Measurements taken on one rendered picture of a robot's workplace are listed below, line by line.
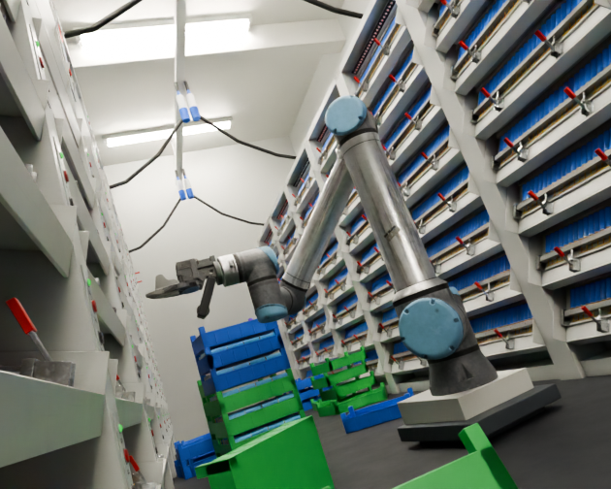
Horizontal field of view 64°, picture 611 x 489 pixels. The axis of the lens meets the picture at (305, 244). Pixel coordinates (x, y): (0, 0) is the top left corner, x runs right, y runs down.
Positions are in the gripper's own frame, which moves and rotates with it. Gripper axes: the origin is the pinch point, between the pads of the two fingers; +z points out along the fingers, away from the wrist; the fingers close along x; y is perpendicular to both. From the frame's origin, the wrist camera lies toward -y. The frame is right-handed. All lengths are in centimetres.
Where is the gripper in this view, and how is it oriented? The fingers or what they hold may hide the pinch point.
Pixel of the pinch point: (150, 297)
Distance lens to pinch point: 142.3
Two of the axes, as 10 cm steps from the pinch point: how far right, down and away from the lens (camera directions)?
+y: -3.1, -9.2, 2.4
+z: -9.2, 2.3, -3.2
